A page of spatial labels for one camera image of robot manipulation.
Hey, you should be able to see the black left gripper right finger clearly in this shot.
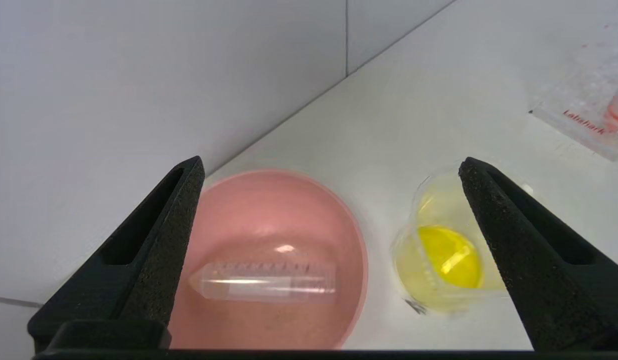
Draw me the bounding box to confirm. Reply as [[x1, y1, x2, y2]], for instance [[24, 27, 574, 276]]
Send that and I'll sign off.
[[458, 157, 618, 351]]

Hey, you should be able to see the pink bowl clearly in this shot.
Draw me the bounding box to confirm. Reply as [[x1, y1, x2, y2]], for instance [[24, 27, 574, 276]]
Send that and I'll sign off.
[[166, 169, 369, 350]]

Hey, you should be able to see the clear acrylic test tube rack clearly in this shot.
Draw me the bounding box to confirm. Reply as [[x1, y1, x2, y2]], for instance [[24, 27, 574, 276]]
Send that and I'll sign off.
[[529, 25, 618, 162]]

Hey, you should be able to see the clear graduated plastic test tube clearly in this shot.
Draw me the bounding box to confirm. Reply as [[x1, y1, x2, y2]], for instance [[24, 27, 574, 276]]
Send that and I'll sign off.
[[188, 261, 337, 303]]

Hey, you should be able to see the clear glass beaker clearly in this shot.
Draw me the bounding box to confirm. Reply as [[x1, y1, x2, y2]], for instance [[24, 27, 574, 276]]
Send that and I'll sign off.
[[391, 170, 535, 316]]

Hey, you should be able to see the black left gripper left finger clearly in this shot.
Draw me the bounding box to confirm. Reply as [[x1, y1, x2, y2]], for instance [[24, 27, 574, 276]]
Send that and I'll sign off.
[[28, 156, 206, 351]]

